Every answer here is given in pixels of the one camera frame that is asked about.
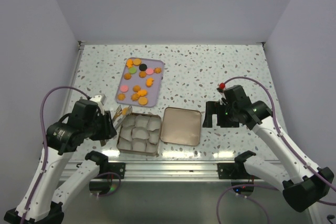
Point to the orange cookie bottom left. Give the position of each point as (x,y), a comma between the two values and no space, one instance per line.
(121,96)

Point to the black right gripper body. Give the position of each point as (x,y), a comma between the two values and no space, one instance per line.
(226,116)

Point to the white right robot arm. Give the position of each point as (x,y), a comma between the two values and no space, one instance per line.
(301,181)

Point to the brown round cookie left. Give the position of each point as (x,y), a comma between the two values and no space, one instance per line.
(127,76)

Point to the pink round cookie upper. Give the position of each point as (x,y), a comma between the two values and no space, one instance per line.
(149,71)

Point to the brown round cookie centre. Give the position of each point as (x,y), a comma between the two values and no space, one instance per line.
(142,74)

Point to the aluminium mounting rail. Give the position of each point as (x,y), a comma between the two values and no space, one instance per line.
(180,171)

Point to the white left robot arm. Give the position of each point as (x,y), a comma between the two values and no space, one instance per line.
(45,201)

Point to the orange star cookie top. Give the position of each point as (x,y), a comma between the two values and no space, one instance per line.
(129,63)

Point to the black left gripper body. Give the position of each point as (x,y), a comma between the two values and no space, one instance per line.
(102,128)

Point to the brown flower cookie right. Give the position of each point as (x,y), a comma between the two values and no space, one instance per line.
(157,70)

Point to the lilac plastic tray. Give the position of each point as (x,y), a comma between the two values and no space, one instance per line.
(153,92)

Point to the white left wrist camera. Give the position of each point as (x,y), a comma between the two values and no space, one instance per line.
(99,99)

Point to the black round cookie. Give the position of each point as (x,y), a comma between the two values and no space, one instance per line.
(143,67)

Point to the pink round cookie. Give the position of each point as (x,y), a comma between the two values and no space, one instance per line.
(149,71)
(124,88)

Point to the green round cookie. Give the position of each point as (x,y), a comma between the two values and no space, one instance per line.
(132,70)

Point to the orange round biscuit cookie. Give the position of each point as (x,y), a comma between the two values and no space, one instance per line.
(127,110)

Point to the orange animal shaped cookie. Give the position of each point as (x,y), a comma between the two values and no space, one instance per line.
(149,82)

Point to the gold cookie tin lid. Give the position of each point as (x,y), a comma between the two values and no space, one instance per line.
(181,126)

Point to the gold cookie tin base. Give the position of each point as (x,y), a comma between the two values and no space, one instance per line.
(140,134)

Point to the orange ridged cookie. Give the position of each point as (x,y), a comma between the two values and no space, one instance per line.
(135,97)

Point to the brown round cookie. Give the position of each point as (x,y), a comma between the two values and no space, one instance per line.
(127,76)
(142,74)

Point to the orange flower cookie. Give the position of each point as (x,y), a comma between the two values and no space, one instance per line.
(136,88)
(142,93)

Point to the pink round cookie lower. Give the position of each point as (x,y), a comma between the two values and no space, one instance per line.
(124,88)

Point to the metal tongs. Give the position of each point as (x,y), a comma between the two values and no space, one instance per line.
(118,118)

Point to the orange round cookie large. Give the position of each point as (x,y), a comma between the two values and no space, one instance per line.
(142,101)

